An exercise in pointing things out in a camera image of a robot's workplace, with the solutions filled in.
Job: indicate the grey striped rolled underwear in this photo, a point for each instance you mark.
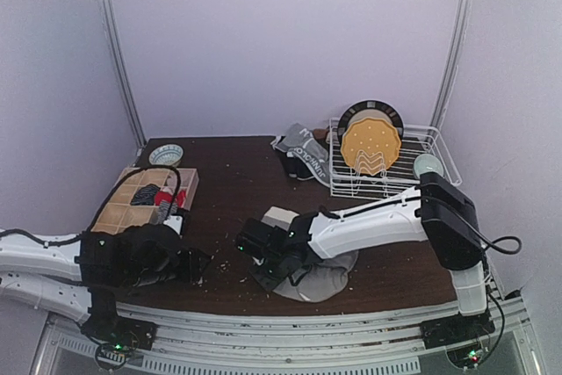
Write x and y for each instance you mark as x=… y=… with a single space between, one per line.
x=164 y=210

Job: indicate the red rolled underwear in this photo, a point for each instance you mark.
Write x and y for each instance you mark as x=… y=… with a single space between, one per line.
x=166 y=196

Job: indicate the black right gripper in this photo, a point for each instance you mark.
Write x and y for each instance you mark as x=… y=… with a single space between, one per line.
x=272 y=273

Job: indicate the right aluminium corner post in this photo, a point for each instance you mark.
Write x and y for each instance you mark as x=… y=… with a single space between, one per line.
x=452 y=61

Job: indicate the grey underwear white waistband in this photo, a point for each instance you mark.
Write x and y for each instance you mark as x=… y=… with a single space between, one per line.
x=313 y=282

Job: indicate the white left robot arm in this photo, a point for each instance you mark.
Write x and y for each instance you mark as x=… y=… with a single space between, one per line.
x=76 y=275

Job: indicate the black rimmed plate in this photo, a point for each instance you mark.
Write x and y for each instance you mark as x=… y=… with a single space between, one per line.
x=369 y=109

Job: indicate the pale green glass bowl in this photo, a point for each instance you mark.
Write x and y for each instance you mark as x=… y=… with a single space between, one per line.
x=425 y=163

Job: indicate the wooden compartment organizer box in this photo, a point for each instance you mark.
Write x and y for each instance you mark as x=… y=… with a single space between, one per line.
x=117 y=214

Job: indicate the aluminium rail front frame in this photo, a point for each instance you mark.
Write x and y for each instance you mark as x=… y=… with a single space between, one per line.
x=388 y=342

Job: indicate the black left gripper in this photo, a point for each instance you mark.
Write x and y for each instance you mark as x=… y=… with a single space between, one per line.
x=189 y=263

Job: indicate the aluminium corner post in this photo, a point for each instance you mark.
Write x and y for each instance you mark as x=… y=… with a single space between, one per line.
x=452 y=61
x=118 y=63

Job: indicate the yellow scalloped plate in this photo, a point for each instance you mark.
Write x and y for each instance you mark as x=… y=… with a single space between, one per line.
x=370 y=146

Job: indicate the blue yellow patterned bowl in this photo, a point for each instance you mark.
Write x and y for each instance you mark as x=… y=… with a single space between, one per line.
x=168 y=154

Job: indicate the dark striped rolled underwear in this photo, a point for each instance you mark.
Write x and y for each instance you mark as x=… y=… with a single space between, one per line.
x=145 y=195

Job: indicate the black underwear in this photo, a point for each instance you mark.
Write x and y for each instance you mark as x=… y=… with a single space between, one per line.
x=295 y=168

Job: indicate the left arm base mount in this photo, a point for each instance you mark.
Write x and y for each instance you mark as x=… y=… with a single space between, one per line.
x=117 y=338

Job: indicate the brown cloth item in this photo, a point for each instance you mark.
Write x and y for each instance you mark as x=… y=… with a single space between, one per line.
x=320 y=133

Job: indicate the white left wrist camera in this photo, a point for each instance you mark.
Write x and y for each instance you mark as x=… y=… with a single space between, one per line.
x=178 y=222

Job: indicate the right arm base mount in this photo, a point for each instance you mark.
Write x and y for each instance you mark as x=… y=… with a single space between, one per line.
x=465 y=339

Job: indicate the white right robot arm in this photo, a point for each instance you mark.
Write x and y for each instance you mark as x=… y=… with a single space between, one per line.
x=432 y=211

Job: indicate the left aluminium corner post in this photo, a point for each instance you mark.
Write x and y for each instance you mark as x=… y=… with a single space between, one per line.
x=118 y=63

